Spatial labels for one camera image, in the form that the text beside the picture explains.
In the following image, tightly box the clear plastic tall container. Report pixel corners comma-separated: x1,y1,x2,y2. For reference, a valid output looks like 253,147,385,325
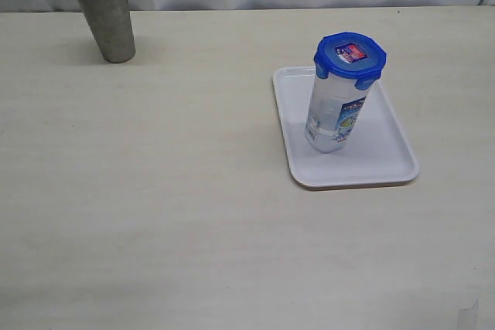
305,73,375,153

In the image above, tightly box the stainless steel cup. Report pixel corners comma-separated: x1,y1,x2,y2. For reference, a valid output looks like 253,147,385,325
77,0,135,63

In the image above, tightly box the blue plastic lid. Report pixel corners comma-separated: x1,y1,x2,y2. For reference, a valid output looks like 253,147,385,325
313,32,387,91

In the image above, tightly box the white rectangular plastic tray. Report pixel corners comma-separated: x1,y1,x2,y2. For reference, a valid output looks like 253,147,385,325
272,66,419,190

